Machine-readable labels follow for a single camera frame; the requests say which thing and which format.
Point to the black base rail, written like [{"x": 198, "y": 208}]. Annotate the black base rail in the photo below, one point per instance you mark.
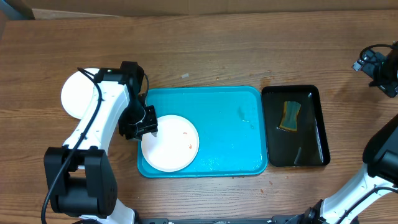
[{"x": 279, "y": 219}]

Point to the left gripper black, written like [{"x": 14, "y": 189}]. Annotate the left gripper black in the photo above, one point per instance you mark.
[{"x": 137, "y": 134}]

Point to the pink plate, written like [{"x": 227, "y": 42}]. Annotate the pink plate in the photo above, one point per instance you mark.
[{"x": 174, "y": 148}]

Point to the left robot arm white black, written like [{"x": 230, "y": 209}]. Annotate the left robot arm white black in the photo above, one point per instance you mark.
[{"x": 80, "y": 180}]

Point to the green yellow sponge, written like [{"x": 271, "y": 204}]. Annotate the green yellow sponge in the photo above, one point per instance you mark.
[{"x": 290, "y": 114}]

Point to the black water tray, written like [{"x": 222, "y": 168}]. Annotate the black water tray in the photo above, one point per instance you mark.
[{"x": 306, "y": 147}]

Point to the teal plastic tray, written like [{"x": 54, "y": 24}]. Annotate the teal plastic tray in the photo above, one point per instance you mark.
[{"x": 230, "y": 125}]

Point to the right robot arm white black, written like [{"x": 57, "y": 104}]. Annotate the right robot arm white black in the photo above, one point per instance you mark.
[{"x": 378, "y": 174}]

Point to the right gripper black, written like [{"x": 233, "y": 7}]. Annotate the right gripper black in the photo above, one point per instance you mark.
[{"x": 374, "y": 66}]

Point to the white plate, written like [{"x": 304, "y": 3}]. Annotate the white plate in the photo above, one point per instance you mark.
[{"x": 76, "y": 95}]

